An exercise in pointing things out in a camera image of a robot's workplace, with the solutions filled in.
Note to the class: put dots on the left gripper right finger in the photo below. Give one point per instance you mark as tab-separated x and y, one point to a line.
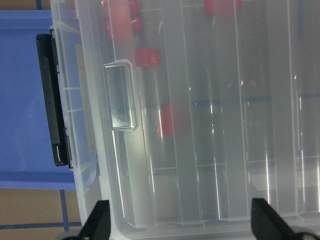
266	224

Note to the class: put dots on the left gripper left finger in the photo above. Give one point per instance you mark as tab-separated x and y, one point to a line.
98	224

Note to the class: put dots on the clear plastic box lid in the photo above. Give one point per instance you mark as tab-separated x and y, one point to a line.
247	86

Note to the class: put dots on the blue plastic tray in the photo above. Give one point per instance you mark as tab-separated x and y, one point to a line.
26	158

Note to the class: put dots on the clear plastic storage box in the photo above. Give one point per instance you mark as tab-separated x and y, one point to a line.
71	32

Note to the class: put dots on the red block lower pair back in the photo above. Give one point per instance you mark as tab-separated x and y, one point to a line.
136	25

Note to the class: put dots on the red block pair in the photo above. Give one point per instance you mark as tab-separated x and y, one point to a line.
136	25
134	7

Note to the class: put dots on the red block lower pair front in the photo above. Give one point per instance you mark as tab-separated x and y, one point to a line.
134	7

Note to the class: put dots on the black box latch handle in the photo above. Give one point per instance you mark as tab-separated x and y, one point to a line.
52	99

